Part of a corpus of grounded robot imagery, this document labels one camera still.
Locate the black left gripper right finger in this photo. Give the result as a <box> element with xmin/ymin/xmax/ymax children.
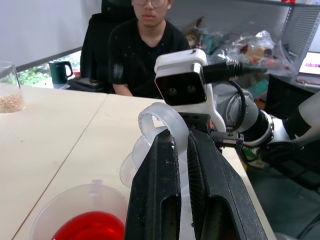
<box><xmin>186</xmin><ymin>128</ymin><xmax>269</xmax><ymax>240</ymax></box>

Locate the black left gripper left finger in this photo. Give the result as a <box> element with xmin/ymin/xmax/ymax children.
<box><xmin>124</xmin><ymin>130</ymin><xmax>182</xmax><ymax>240</ymax></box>

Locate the clear plastic cup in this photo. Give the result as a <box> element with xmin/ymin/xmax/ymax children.
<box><xmin>119</xmin><ymin>103</ymin><xmax>195</xmax><ymax>228</ymax></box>

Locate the clear cup with red liquid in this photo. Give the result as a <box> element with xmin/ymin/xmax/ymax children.
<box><xmin>29</xmin><ymin>179</ymin><xmax>129</xmax><ymax>240</ymax></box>

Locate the person in black shirt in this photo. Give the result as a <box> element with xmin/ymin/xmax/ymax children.
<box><xmin>107</xmin><ymin>0</ymin><xmax>191</xmax><ymax>99</ymax></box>

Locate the black monitor back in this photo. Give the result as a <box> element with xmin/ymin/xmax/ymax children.
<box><xmin>264</xmin><ymin>73</ymin><xmax>319</xmax><ymax>119</ymax></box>

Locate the clear plastic bag pile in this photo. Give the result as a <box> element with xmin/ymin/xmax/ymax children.
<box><xmin>184</xmin><ymin>16</ymin><xmax>297</xmax><ymax>77</ymax></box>

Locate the lit laptop screen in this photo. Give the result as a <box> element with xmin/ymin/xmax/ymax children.
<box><xmin>298</xmin><ymin>51</ymin><xmax>320</xmax><ymax>76</ymax></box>

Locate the black office chair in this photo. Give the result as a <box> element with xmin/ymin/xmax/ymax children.
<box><xmin>67</xmin><ymin>0</ymin><xmax>141</xmax><ymax>94</ymax></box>

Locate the grey metal shelf rack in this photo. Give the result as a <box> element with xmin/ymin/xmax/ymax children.
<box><xmin>281</xmin><ymin>0</ymin><xmax>320</xmax><ymax>57</ymax></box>

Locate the dark green kettle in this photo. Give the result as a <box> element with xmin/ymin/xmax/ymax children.
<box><xmin>48</xmin><ymin>60</ymin><xmax>74</xmax><ymax>85</ymax></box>

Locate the glass jar with grains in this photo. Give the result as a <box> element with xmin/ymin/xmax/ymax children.
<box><xmin>0</xmin><ymin>60</ymin><xmax>26</xmax><ymax>114</ymax></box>

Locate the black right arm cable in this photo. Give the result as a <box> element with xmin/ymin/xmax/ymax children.
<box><xmin>201</xmin><ymin>59</ymin><xmax>269</xmax><ymax>132</ymax></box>

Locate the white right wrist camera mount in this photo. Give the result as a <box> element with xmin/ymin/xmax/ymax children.
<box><xmin>153</xmin><ymin>48</ymin><xmax>227</xmax><ymax>134</ymax></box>

